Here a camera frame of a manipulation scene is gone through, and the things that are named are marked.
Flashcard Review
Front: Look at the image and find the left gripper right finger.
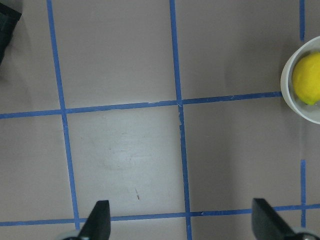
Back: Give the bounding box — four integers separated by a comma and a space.
251, 198, 320, 240

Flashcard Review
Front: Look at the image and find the white ceramic bowl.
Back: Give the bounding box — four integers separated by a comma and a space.
280, 36, 320, 125

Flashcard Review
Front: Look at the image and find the yellow lemon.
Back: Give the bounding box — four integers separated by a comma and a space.
292, 51, 320, 106

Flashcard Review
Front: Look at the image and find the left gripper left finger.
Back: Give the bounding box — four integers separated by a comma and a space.
56, 200, 111, 240

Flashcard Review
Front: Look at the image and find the black dish rack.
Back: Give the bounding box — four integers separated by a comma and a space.
0, 0, 24, 64

